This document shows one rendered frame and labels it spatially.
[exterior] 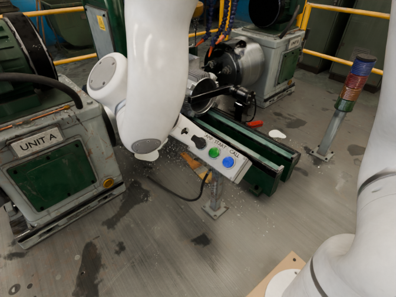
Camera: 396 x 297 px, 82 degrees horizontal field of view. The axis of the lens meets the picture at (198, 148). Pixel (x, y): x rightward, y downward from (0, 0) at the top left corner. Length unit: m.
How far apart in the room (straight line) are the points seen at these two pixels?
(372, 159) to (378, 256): 0.14
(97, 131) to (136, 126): 0.40
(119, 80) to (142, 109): 0.08
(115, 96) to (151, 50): 0.11
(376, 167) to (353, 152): 0.84
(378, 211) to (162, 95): 0.29
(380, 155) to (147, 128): 0.31
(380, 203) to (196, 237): 0.54
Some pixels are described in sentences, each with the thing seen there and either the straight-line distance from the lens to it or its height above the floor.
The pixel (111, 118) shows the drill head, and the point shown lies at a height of 1.08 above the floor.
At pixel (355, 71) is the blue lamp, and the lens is 0.95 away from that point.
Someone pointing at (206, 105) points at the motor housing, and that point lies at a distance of 1.05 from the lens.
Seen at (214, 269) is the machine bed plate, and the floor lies 0.80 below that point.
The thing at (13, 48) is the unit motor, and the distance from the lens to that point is 0.68.
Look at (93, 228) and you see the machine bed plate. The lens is 0.85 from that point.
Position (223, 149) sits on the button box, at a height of 1.08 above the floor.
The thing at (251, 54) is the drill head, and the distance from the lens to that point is 1.17.
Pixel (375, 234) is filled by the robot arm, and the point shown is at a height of 1.24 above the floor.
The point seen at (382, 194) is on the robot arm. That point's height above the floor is 1.25.
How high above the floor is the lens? 1.47
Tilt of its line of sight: 40 degrees down
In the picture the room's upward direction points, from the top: straight up
